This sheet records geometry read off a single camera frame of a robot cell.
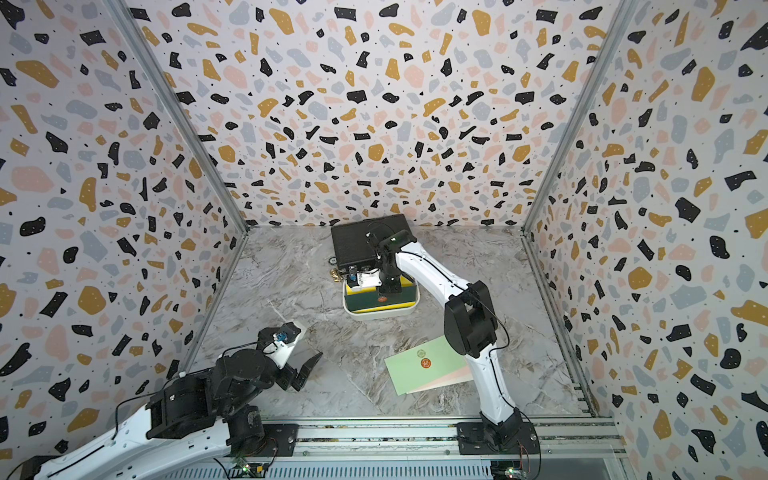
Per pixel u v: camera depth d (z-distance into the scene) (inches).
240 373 18.7
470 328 21.6
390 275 30.8
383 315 37.1
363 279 31.6
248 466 27.8
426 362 34.0
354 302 36.4
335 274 41.8
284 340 22.0
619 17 28.3
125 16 27.5
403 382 33.2
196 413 18.6
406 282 33.1
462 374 33.7
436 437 30.0
